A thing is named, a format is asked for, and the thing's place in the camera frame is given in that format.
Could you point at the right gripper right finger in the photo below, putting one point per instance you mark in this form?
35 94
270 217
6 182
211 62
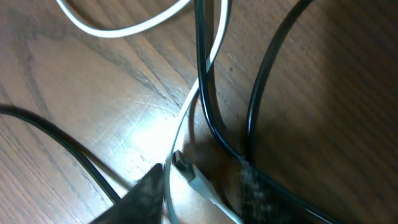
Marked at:
260 204

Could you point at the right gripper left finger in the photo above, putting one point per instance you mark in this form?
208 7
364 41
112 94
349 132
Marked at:
143 204

